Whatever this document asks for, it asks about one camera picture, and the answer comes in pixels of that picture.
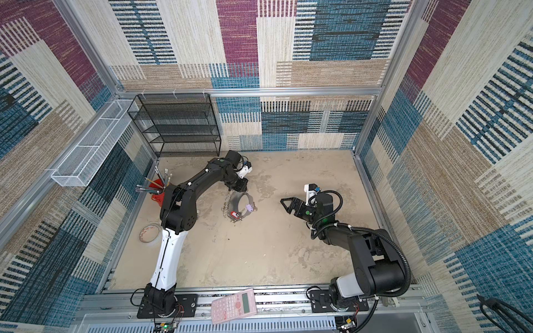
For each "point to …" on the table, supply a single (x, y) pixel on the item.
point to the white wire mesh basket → (79, 166)
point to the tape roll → (149, 233)
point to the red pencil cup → (157, 186)
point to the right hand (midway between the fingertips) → (289, 205)
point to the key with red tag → (235, 214)
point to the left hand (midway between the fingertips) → (246, 188)
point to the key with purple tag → (250, 207)
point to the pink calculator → (234, 307)
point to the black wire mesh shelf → (178, 123)
